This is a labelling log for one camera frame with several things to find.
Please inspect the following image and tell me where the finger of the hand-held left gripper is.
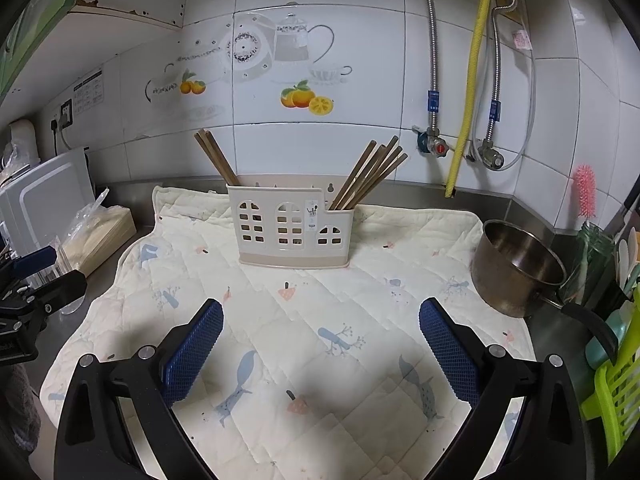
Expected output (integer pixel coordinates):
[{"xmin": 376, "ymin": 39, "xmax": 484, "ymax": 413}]
[
  {"xmin": 27, "ymin": 269, "xmax": 89, "ymax": 317},
  {"xmin": 0, "ymin": 246, "xmax": 57, "ymax": 282}
]

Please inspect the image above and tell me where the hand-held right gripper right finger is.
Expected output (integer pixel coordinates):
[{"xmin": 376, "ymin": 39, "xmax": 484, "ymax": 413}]
[{"xmin": 419, "ymin": 297, "xmax": 588, "ymax": 480}]

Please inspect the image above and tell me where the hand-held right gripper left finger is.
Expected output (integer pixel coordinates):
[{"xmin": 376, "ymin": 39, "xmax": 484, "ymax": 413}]
[{"xmin": 54, "ymin": 298, "xmax": 224, "ymax": 480}]

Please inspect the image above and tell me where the beige plastic utensil holder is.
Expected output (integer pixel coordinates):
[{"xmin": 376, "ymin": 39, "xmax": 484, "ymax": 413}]
[{"xmin": 226, "ymin": 182, "xmax": 367, "ymax": 271}]

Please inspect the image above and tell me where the bundle of wooden chopsticks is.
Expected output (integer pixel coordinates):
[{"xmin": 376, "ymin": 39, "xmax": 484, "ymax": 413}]
[{"xmin": 327, "ymin": 136, "xmax": 409, "ymax": 211}]

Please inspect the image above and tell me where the white kitchen appliance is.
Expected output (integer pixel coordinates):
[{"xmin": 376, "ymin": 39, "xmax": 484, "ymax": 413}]
[{"xmin": 0, "ymin": 147, "xmax": 97, "ymax": 261}]

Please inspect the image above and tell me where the plastic bag on tray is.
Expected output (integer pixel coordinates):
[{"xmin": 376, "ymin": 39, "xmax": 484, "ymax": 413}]
[{"xmin": 57, "ymin": 187, "xmax": 138, "ymax": 278}]

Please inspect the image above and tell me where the dark cloth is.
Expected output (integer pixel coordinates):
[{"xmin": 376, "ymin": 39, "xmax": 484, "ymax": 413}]
[{"xmin": 0, "ymin": 362, "xmax": 43, "ymax": 461}]

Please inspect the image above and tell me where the white roll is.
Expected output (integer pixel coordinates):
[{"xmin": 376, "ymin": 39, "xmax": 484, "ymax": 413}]
[{"xmin": 7, "ymin": 119, "xmax": 41, "ymax": 171}]

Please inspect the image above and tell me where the cream quilted printed mat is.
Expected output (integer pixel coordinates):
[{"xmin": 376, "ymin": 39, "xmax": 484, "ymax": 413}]
[{"xmin": 39, "ymin": 185, "xmax": 538, "ymax": 480}]

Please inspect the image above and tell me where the white power plug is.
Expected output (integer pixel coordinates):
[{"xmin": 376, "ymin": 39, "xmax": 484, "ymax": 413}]
[{"xmin": 50, "ymin": 117, "xmax": 72, "ymax": 150}]

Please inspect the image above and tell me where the teal plastic spoon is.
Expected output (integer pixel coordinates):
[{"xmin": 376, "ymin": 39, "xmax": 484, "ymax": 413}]
[{"xmin": 585, "ymin": 307, "xmax": 626, "ymax": 370}]

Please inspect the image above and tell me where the green plastic dish rack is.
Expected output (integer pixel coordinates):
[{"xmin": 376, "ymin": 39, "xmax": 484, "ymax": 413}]
[{"xmin": 580, "ymin": 285, "xmax": 640, "ymax": 466}]

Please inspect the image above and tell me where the glass jar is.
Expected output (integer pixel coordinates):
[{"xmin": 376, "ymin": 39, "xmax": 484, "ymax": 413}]
[{"xmin": 560, "ymin": 222, "xmax": 616, "ymax": 311}]

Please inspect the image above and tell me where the metal pipe valve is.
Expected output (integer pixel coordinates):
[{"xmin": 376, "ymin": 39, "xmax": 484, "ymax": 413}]
[{"xmin": 467, "ymin": 137, "xmax": 505, "ymax": 170}]

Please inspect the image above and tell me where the pink bottle brush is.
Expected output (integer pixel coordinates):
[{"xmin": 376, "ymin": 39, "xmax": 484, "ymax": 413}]
[{"xmin": 571, "ymin": 164, "xmax": 598, "ymax": 261}]

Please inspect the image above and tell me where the steel saucepan with black handle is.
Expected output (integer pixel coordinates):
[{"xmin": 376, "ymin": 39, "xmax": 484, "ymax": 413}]
[{"xmin": 471, "ymin": 219, "xmax": 621, "ymax": 367}]

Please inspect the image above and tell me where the printed wall sticker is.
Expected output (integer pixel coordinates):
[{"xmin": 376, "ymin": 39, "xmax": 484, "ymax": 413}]
[{"xmin": 72, "ymin": 67, "xmax": 106, "ymax": 113}]

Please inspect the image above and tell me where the red-handled pipe valve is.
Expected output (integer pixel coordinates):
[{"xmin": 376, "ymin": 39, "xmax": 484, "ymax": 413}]
[{"xmin": 412, "ymin": 125, "xmax": 453, "ymax": 157}]

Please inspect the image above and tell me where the green window frame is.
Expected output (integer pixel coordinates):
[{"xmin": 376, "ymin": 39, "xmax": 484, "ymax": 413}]
[{"xmin": 0, "ymin": 0, "xmax": 93, "ymax": 106}]

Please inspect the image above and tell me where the yellow corrugated gas hose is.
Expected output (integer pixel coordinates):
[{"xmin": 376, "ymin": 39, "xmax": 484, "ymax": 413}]
[{"xmin": 444, "ymin": 0, "xmax": 493, "ymax": 200}]

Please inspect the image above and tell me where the smooth grey hose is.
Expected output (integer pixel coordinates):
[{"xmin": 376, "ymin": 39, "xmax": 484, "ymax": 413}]
[{"xmin": 492, "ymin": 7, "xmax": 537, "ymax": 171}]

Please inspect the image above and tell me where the corrugated metal hose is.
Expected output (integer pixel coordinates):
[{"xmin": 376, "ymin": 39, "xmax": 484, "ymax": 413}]
[
  {"xmin": 482, "ymin": 0, "xmax": 518, "ymax": 146},
  {"xmin": 413, "ymin": 0, "xmax": 442, "ymax": 133}
]

